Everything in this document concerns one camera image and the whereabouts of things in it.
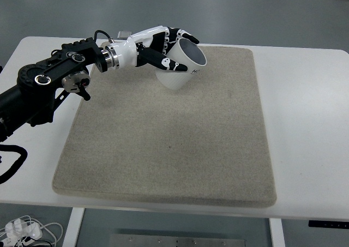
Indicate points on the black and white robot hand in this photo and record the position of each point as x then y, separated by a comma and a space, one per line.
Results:
147, 47

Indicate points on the white ribbed cup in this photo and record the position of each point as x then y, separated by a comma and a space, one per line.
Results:
185, 60

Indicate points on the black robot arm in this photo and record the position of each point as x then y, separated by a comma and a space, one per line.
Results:
32, 100

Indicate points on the small grey metal box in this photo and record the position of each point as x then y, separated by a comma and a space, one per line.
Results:
123, 35

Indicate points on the beige felt mat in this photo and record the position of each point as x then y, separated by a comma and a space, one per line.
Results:
136, 140

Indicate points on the white table leg left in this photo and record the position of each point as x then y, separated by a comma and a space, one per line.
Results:
73, 227

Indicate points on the white table leg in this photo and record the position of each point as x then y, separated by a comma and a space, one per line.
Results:
73, 227
276, 232

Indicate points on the white table leg right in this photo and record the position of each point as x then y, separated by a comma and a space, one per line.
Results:
276, 232

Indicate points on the black table control panel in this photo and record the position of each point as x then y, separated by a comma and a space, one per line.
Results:
328, 224

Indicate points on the grey metal base plate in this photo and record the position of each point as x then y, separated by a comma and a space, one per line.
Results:
145, 240

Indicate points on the white power strip with cables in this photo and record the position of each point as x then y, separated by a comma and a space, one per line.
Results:
27, 231

